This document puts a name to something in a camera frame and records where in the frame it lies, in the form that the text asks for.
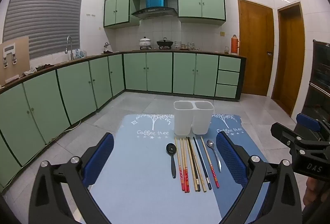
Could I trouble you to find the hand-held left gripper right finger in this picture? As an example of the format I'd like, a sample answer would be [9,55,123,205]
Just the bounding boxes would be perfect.
[215,131,302,224]

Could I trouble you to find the dark blue tree-print mat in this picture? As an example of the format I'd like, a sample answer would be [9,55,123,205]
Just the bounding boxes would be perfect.
[206,114,272,224]

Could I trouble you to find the orange thermos flask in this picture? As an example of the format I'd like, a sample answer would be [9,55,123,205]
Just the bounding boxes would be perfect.
[230,34,240,55]

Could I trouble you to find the wooden door with handle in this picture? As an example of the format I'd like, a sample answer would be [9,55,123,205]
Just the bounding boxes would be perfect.
[237,0,275,97]

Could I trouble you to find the white two-compartment utensil holder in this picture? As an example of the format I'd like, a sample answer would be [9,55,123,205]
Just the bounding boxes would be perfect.
[173,100,215,136]

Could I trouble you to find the red-tipped wooden chopstick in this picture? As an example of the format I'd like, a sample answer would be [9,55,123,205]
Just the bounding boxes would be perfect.
[174,137,184,191]
[180,138,187,193]
[200,136,220,188]
[183,138,189,193]

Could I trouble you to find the light blue tree-print mat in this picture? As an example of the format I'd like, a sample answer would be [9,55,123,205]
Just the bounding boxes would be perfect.
[89,114,223,224]

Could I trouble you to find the green base cabinets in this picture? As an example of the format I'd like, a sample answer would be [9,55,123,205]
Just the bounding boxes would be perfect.
[0,50,247,194]

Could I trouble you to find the person's right hand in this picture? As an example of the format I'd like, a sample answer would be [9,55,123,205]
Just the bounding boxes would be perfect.
[304,177,329,207]

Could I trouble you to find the brown cardboard board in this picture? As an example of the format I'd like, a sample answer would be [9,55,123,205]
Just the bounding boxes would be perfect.
[0,36,30,86]

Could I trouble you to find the plain wooden chopstick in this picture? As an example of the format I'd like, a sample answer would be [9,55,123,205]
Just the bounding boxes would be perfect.
[190,138,207,192]
[185,137,198,191]

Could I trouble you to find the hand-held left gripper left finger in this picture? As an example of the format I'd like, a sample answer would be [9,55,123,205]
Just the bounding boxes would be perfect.
[28,133,115,224]

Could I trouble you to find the metal spoon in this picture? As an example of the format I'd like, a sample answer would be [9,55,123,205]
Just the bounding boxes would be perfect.
[207,140,222,173]

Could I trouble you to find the group of glass jars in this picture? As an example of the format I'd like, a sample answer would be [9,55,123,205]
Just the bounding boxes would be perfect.
[174,41,199,51]

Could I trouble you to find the black glass-front cabinet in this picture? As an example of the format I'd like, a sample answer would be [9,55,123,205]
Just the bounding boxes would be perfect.
[300,40,330,127]

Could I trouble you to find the white floor cable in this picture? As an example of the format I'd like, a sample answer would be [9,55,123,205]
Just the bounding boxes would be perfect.
[61,119,83,134]

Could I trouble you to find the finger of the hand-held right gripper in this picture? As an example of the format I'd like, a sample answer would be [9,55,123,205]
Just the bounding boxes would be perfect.
[296,113,330,137]
[270,122,306,148]

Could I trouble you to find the black plastic spoon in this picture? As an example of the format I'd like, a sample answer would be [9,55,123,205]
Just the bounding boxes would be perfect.
[166,143,177,178]

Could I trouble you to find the grey window blind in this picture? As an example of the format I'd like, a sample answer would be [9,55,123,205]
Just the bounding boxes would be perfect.
[2,0,85,60]

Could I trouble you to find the white cooking pot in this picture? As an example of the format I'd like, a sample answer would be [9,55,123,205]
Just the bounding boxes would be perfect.
[139,36,152,50]

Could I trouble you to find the plain wooden door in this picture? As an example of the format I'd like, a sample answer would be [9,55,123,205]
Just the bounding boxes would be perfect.
[271,2,306,118]

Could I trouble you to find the black wok with lid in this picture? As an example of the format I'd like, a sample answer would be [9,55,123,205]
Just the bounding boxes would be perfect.
[156,37,175,50]

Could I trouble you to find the dark cloth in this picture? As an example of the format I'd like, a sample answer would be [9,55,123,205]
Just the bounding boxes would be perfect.
[34,63,56,72]

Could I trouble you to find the metal kitchen faucet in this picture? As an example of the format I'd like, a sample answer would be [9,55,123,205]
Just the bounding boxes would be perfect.
[64,35,74,61]

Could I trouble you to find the black range hood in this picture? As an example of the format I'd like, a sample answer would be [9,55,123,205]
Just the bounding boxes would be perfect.
[131,0,178,20]

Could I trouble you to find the black chopstick with gold band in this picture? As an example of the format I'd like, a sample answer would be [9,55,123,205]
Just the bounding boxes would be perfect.
[187,137,200,191]
[193,137,212,190]

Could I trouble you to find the white plastic frame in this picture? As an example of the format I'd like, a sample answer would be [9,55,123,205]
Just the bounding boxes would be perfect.
[2,43,18,69]

